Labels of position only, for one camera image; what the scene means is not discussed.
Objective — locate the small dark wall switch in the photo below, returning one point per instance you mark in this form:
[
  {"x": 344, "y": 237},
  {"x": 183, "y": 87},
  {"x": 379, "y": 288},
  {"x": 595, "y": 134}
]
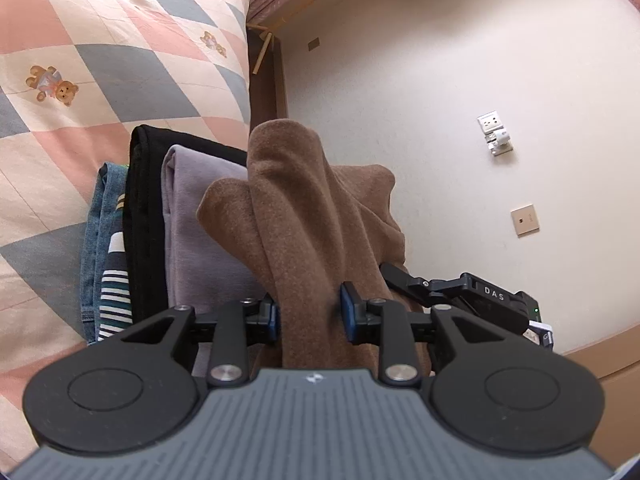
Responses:
[{"x": 313, "y": 43}]

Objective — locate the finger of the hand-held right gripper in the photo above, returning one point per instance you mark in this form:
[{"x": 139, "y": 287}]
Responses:
[{"x": 425, "y": 287}]

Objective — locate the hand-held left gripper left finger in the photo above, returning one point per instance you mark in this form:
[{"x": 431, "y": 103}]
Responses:
[{"x": 272, "y": 320}]

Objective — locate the black folded garment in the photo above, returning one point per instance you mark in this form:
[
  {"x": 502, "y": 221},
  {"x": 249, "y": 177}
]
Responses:
[{"x": 142, "y": 220}]

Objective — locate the checkered patchwork quilt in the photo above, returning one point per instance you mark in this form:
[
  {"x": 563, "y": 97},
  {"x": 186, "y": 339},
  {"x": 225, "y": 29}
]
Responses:
[{"x": 100, "y": 60}]

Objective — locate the beige wall plate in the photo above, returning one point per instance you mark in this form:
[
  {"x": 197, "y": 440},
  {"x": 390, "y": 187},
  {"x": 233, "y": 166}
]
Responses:
[{"x": 525, "y": 220}]

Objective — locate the striped folded shirt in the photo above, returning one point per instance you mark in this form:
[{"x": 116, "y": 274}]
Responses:
[{"x": 116, "y": 300}]

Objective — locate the white wall socket with plug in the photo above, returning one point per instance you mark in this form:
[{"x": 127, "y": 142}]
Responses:
[{"x": 496, "y": 132}]

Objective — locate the lavender folded garment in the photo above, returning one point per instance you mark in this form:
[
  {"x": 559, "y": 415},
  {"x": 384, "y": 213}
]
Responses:
[{"x": 190, "y": 240}]

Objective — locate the brown garment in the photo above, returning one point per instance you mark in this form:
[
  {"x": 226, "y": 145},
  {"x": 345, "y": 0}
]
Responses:
[{"x": 310, "y": 220}]

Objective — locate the folded blue jeans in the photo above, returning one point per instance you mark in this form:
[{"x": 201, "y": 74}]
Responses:
[{"x": 92, "y": 250}]

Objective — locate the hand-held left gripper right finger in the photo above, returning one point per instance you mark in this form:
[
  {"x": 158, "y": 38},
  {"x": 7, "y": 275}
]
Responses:
[{"x": 347, "y": 310}]

